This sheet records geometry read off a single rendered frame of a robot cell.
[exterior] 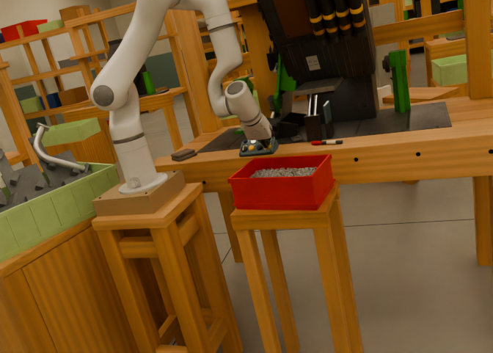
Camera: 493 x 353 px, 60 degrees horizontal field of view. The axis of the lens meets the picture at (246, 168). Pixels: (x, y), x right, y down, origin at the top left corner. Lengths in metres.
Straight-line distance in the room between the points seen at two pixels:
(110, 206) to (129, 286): 0.33
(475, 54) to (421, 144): 0.68
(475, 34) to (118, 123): 1.55
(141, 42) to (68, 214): 0.77
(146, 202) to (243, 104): 0.49
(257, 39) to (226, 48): 0.80
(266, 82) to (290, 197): 1.01
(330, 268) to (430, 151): 0.54
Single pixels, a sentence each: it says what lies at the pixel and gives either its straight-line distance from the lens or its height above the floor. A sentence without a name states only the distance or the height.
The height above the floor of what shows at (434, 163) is 0.81.
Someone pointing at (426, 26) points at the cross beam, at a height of 1.23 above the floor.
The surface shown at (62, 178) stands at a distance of 2.14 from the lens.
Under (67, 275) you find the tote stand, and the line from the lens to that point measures 1.90.
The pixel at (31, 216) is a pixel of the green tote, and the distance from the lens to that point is 1.82.
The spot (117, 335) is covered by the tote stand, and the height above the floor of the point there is 0.23.
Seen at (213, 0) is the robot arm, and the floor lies 1.50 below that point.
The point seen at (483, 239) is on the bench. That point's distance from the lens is 2.49.
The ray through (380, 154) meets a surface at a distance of 1.64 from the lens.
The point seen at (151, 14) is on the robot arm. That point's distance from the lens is 1.49.
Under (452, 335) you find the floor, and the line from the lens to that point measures 2.13.
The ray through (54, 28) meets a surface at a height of 2.02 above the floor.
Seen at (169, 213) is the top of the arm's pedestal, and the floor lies 0.84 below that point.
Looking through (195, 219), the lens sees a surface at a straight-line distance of 1.73.
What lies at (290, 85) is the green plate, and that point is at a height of 1.13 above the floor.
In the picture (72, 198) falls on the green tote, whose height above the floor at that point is 0.90.
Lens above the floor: 1.39
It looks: 18 degrees down
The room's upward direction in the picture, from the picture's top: 13 degrees counter-clockwise
